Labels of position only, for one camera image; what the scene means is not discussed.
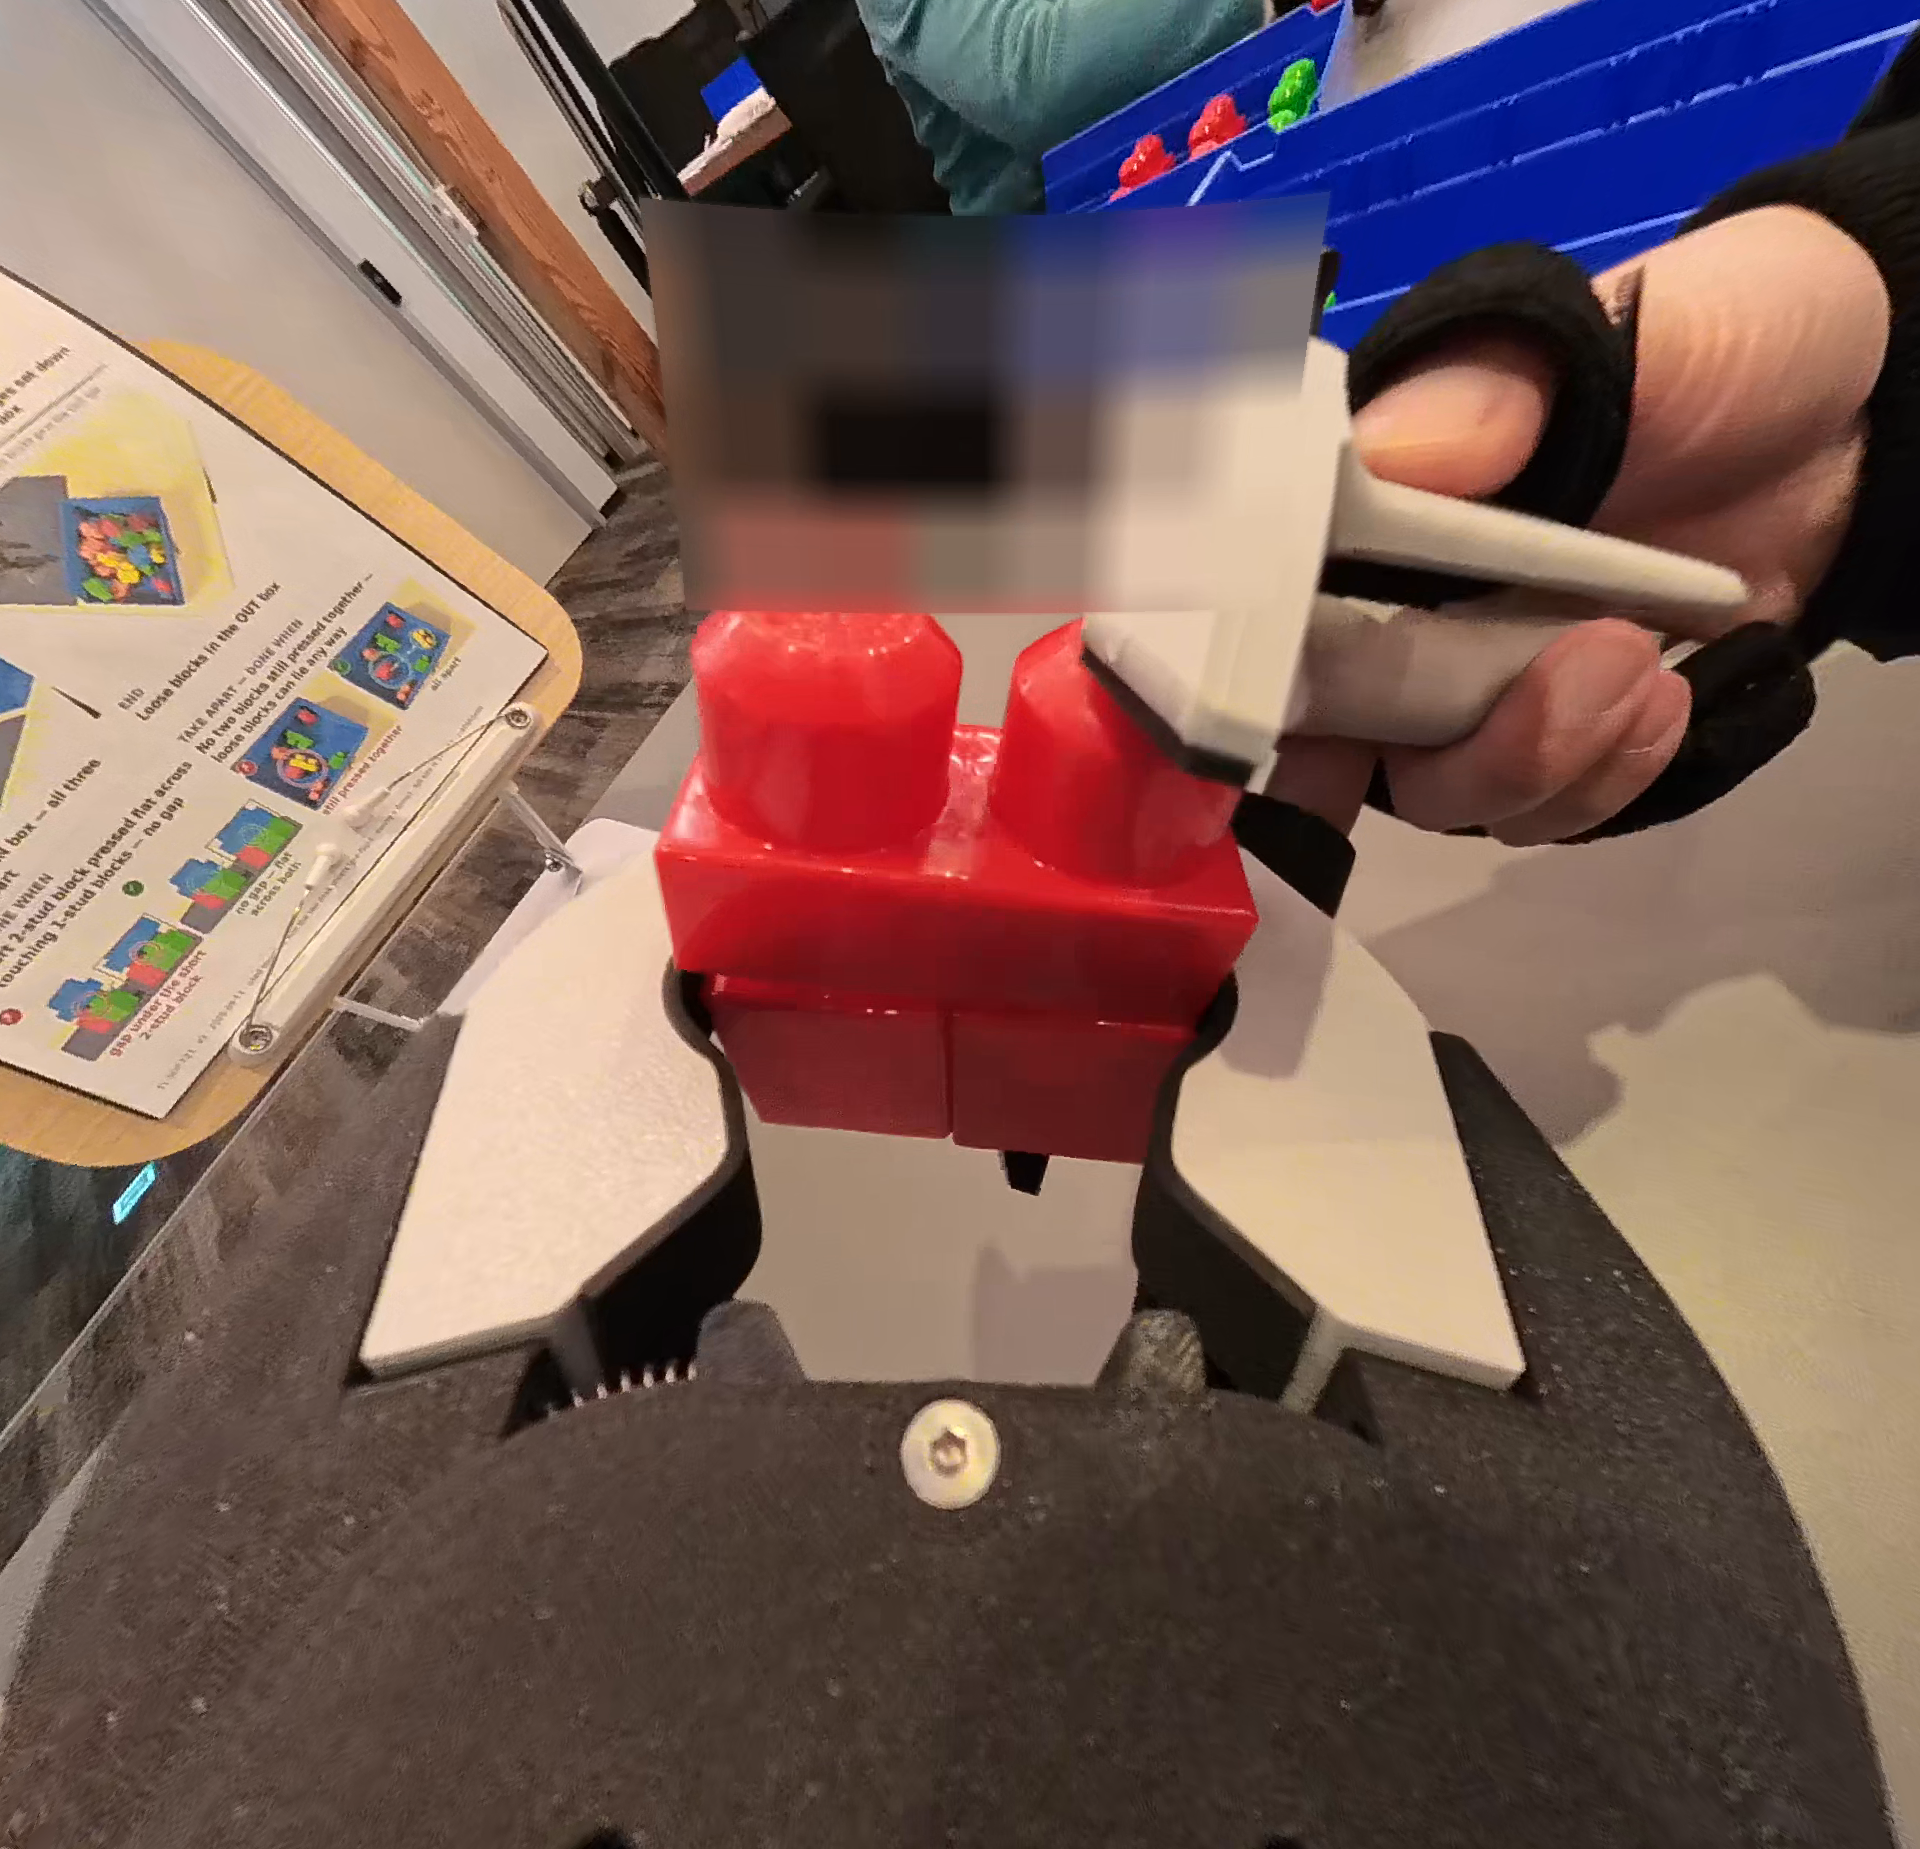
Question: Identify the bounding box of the person's right hand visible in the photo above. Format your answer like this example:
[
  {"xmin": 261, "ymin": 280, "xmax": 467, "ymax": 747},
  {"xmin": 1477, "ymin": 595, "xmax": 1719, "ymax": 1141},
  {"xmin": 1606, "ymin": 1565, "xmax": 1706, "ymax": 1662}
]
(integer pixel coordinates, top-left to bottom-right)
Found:
[{"xmin": 1347, "ymin": 207, "xmax": 1899, "ymax": 838}]

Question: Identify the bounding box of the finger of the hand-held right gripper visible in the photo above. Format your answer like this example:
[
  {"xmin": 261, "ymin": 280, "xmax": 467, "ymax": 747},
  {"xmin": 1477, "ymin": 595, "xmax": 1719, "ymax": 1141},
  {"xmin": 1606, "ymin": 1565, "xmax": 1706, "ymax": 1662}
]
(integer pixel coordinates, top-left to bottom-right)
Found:
[{"xmin": 1080, "ymin": 345, "xmax": 1362, "ymax": 789}]

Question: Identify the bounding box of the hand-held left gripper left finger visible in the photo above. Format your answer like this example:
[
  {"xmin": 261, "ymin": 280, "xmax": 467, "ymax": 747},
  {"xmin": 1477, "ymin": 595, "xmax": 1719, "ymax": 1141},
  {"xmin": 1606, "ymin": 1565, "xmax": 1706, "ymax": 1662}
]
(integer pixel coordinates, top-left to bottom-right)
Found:
[{"xmin": 358, "ymin": 905, "xmax": 754, "ymax": 1387}]

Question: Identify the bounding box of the wooden post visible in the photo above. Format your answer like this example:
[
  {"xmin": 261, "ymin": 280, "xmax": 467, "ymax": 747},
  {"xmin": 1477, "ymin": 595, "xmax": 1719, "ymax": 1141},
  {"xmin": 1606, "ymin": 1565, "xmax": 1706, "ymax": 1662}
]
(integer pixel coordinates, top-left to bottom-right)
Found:
[{"xmin": 241, "ymin": 0, "xmax": 670, "ymax": 448}]

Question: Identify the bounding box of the blue storage bin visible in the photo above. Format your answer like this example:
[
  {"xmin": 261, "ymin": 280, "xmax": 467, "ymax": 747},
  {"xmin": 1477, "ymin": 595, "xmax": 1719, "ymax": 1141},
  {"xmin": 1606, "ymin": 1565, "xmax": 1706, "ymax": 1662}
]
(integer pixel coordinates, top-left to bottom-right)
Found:
[
  {"xmin": 1041, "ymin": 0, "xmax": 1356, "ymax": 219},
  {"xmin": 1316, "ymin": 0, "xmax": 1920, "ymax": 342}
]

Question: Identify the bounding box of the instruction sheet board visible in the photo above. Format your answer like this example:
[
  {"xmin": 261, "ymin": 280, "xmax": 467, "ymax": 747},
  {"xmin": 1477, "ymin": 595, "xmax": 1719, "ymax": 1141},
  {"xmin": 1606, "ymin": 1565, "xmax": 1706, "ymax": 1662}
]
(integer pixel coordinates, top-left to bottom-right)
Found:
[{"xmin": 0, "ymin": 266, "xmax": 587, "ymax": 1167}]

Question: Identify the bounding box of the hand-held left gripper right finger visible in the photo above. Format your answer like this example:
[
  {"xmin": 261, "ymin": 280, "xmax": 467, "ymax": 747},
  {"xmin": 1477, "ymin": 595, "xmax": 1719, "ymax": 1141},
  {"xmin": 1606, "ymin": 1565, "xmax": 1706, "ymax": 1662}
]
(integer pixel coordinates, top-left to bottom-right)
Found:
[{"xmin": 1136, "ymin": 890, "xmax": 1528, "ymax": 1394}]

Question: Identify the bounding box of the black office chair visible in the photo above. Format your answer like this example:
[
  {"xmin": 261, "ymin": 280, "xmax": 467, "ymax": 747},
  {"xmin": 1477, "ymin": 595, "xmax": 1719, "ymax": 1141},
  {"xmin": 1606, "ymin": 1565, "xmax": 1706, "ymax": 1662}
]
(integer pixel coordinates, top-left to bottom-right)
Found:
[{"xmin": 497, "ymin": 0, "xmax": 937, "ymax": 219}]

